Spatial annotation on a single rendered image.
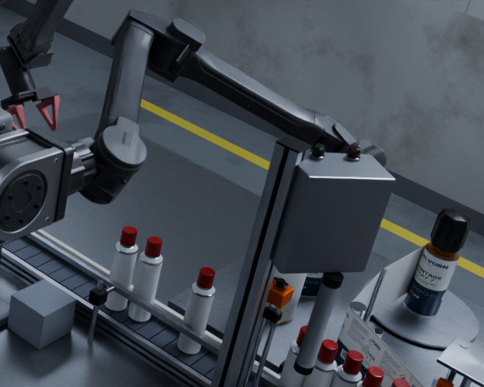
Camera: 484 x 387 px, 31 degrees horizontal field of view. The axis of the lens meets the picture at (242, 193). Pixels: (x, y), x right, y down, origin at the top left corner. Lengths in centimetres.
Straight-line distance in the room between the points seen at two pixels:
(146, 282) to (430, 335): 73
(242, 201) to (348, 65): 248
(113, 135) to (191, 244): 110
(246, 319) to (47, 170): 53
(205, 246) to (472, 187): 272
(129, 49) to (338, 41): 357
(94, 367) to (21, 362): 15
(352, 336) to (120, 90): 76
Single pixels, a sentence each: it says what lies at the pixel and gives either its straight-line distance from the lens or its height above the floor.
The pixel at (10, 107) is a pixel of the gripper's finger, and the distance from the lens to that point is 200.
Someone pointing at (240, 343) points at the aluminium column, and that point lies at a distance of 159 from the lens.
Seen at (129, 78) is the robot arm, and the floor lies 152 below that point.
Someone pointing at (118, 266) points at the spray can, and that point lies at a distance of 191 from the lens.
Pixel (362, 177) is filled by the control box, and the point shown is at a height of 147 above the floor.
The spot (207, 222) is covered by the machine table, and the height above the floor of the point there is 83.
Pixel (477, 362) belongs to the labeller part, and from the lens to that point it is 170.
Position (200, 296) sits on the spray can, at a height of 104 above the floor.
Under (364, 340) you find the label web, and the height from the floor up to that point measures 103.
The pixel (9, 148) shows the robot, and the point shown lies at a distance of 121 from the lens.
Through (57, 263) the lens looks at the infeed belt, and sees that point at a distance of 211.
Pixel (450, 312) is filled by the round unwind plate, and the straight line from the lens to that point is 233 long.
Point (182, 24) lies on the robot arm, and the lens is 163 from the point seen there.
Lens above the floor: 204
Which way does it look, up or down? 27 degrees down
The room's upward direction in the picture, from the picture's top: 14 degrees clockwise
